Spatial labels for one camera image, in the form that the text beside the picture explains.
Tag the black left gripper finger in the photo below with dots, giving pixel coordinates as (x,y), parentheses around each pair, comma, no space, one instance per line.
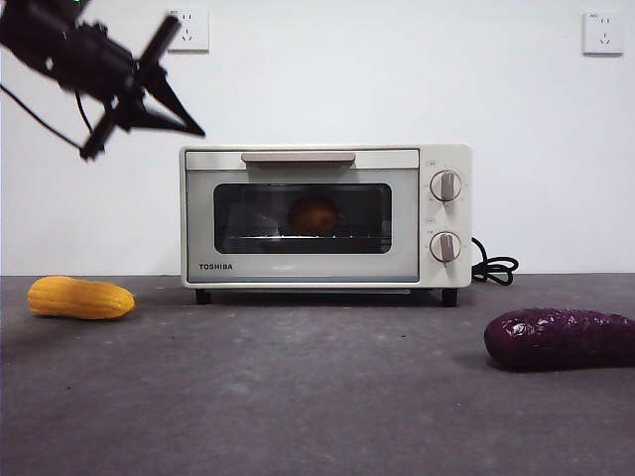
(144,121)
(161,91)

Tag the brown potato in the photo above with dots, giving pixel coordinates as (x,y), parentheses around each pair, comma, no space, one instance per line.
(315,215)

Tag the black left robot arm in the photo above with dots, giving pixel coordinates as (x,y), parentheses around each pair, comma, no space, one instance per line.
(49,35)

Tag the cream oven knob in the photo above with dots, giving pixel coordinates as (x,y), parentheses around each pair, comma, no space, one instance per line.
(445,247)
(445,186)

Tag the cream Toshiba toaster oven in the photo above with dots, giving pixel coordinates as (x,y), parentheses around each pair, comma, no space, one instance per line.
(449,218)

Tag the purple sweet potato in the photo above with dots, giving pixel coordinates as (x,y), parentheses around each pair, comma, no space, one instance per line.
(546,341)

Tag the yellow corn cob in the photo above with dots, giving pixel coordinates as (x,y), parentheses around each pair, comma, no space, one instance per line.
(74,297)

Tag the white wall socket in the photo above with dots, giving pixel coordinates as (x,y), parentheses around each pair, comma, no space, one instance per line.
(196,39)
(602,47)

